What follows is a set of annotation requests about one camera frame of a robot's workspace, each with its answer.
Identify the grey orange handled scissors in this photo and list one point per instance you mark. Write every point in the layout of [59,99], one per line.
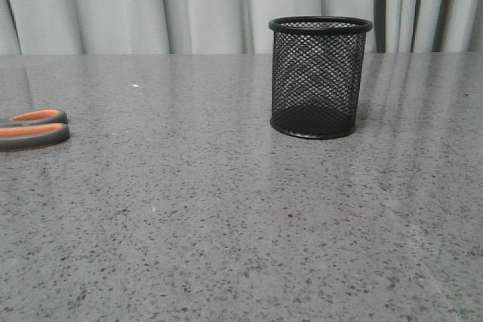
[35,129]

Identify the black mesh pen cup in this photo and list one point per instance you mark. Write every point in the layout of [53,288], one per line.
[316,75]

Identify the white pleated curtain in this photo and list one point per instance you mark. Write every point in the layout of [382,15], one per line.
[225,26]

